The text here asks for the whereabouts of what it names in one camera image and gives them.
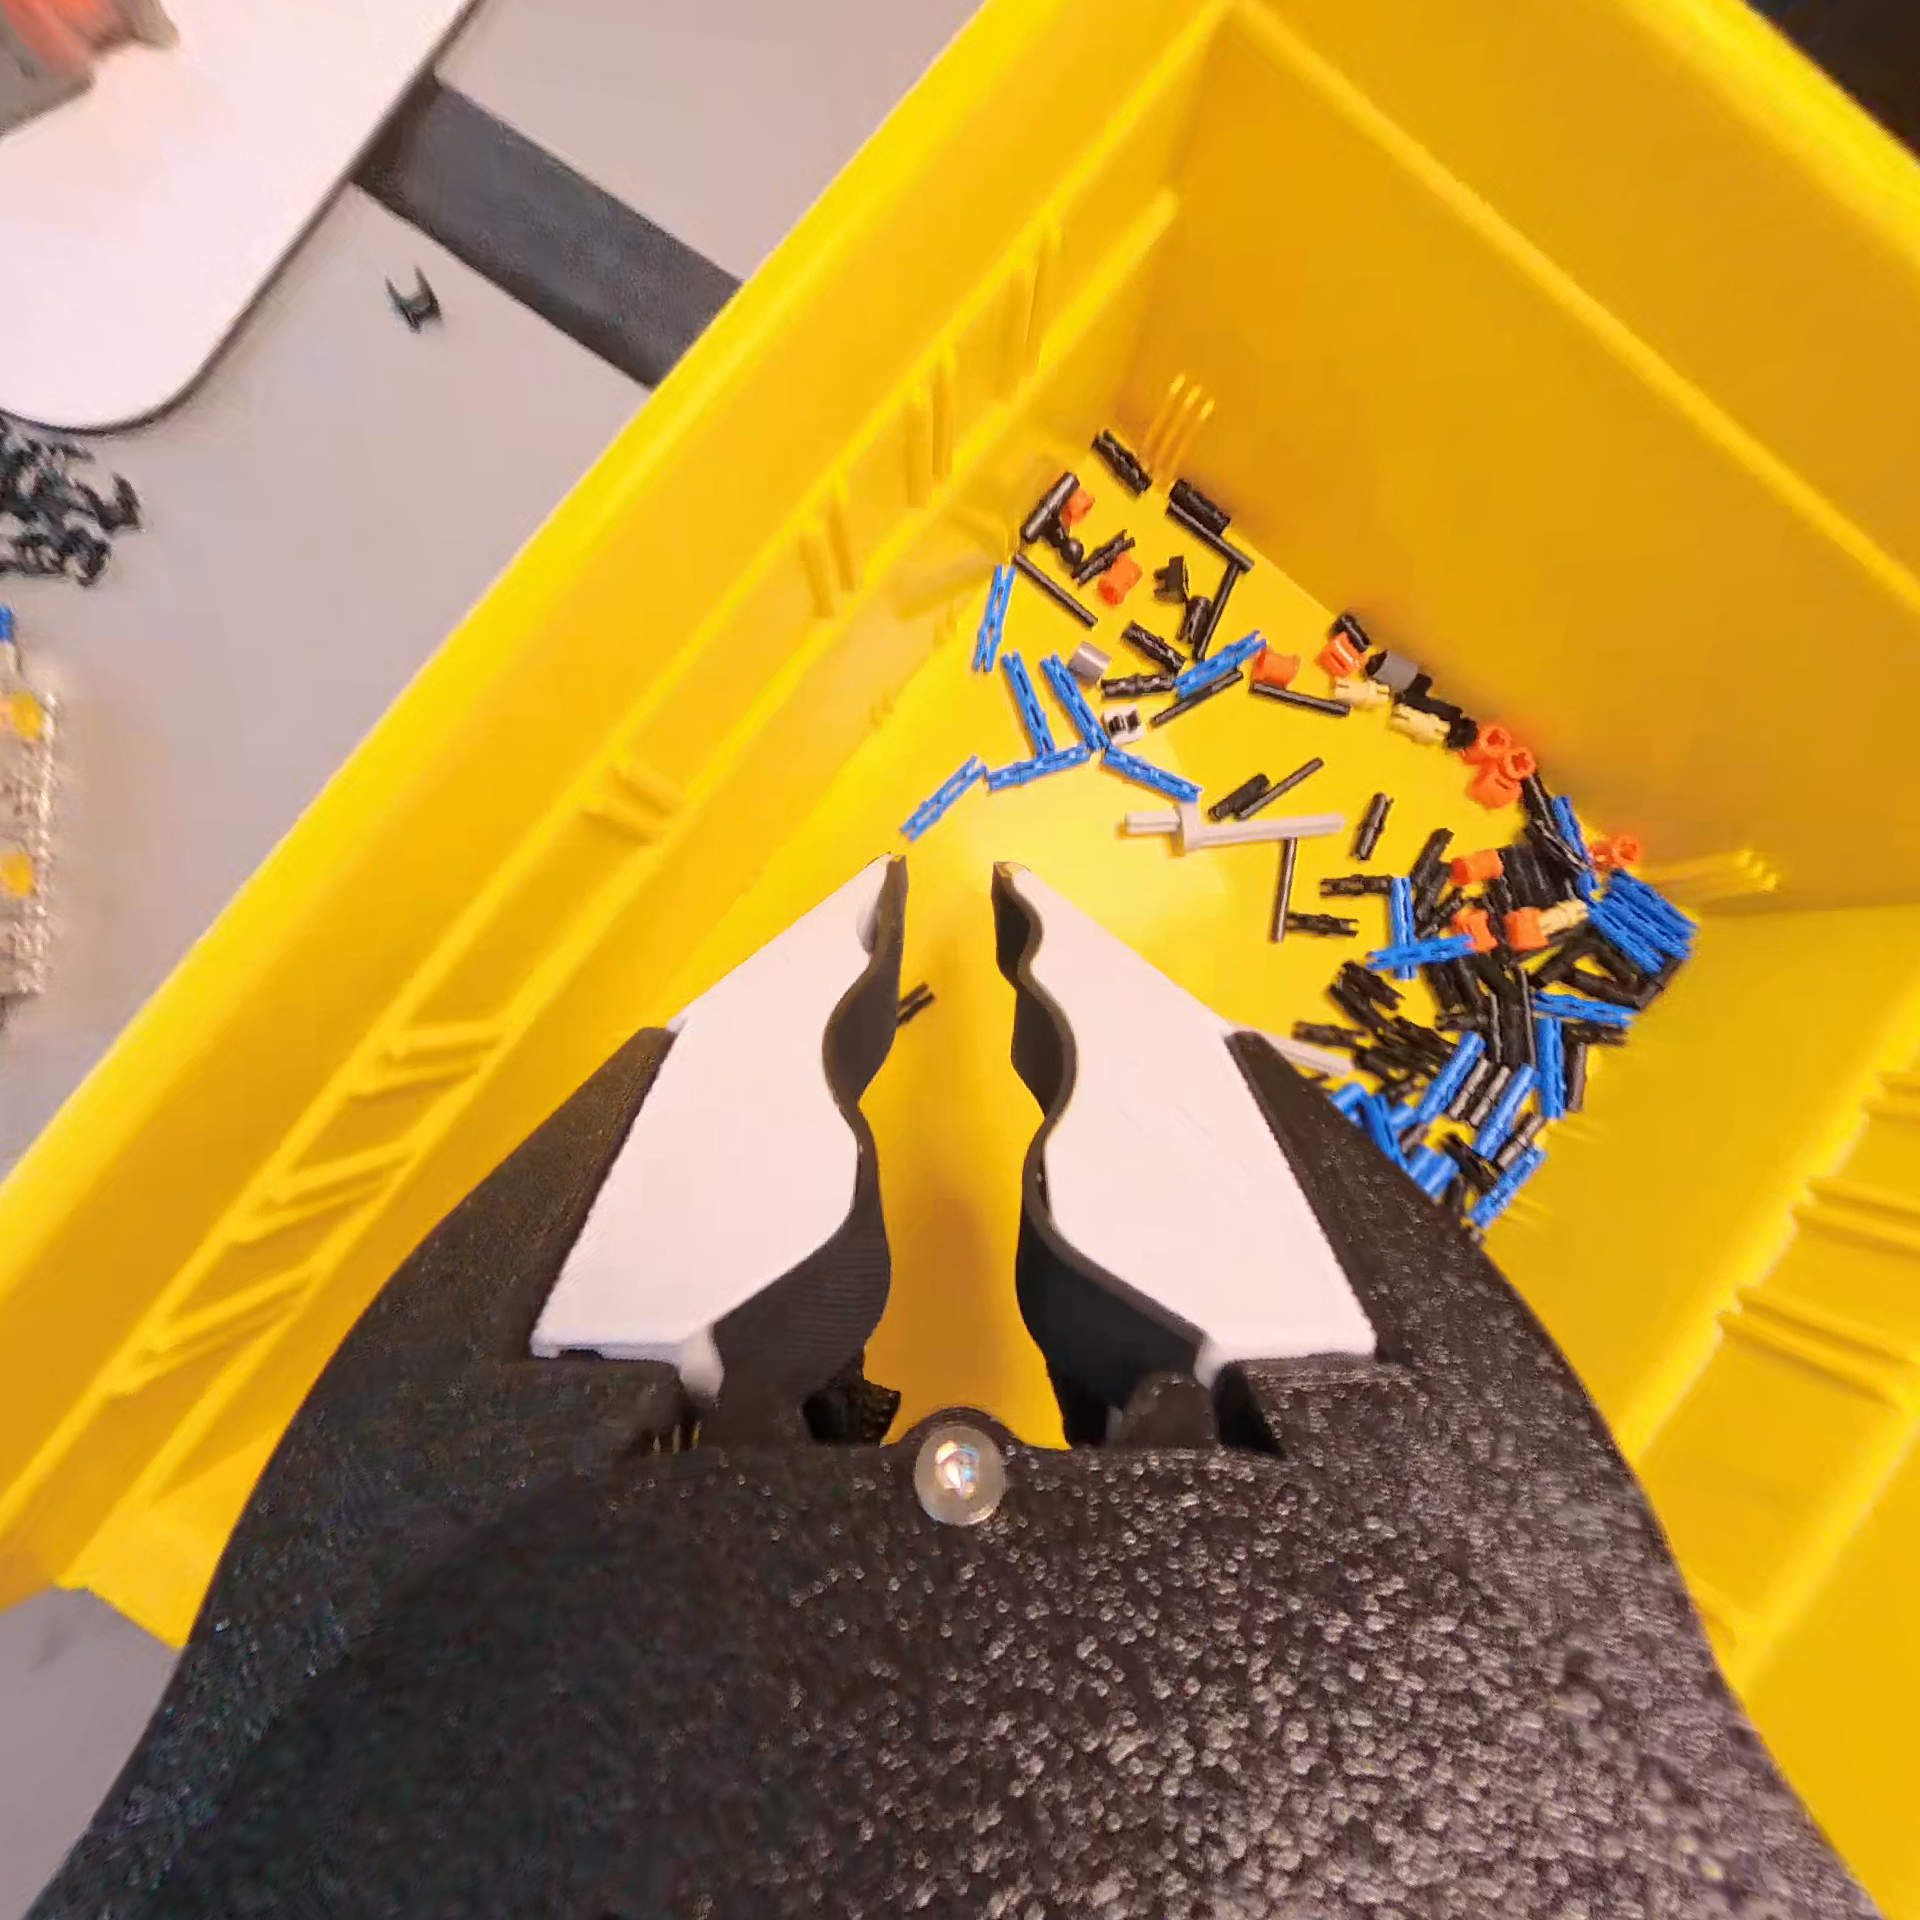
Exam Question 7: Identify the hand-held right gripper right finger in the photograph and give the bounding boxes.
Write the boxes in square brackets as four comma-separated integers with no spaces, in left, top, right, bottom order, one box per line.
[984,864,1374,1449]

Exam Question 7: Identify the pile of blue black pins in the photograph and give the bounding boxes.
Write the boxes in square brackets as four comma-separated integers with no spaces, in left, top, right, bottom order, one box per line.
[901,430,1701,1241]

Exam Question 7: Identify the white wooden book stand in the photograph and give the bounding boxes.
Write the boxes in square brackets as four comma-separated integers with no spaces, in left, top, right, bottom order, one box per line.
[0,0,481,436]

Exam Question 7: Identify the yellow bin with small pins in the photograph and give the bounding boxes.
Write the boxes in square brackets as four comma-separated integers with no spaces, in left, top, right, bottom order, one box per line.
[0,0,1920,1920]

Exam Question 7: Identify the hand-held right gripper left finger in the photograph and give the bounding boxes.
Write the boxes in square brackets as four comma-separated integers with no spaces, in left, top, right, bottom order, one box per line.
[530,854,914,1449]

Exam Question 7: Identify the grey orange toy motor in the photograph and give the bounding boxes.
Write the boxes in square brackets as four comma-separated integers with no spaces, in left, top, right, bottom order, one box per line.
[0,0,179,137]

